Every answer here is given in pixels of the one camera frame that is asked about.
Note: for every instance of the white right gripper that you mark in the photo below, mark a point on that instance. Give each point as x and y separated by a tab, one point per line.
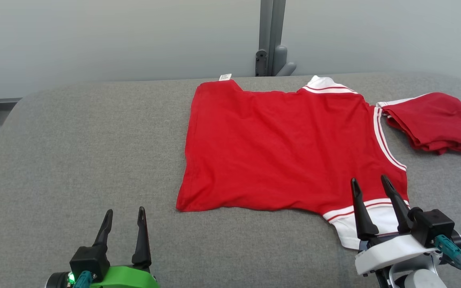
390	254

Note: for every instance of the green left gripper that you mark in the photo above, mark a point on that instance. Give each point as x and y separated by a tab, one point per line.
128	278

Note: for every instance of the red shorts with white stripe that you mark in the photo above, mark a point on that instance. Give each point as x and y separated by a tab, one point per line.
434	120

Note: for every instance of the red jersey with white trim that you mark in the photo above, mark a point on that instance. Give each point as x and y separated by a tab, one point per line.
278	148

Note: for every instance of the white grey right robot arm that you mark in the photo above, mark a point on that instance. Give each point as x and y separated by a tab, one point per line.
418	276

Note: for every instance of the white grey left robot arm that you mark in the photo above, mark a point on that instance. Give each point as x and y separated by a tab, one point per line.
58	280

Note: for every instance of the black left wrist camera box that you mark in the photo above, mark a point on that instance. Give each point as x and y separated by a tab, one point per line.
90	262

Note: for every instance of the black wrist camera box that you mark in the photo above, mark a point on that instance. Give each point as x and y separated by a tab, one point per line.
90	262
432	224

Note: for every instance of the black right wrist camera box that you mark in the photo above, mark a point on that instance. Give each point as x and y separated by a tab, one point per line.
432	224

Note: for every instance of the grey metal post with hinge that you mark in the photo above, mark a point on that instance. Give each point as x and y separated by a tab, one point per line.
272	36

